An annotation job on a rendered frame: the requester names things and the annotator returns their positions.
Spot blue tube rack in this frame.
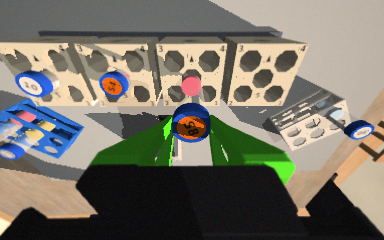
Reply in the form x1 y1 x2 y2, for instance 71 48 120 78
0 98 84 159

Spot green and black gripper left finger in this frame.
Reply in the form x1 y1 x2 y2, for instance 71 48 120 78
88 115 174 167

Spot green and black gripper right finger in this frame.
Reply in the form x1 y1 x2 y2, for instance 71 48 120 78
209 115 295 184

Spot grey flat mat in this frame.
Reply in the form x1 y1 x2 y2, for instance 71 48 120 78
0 0 384 181

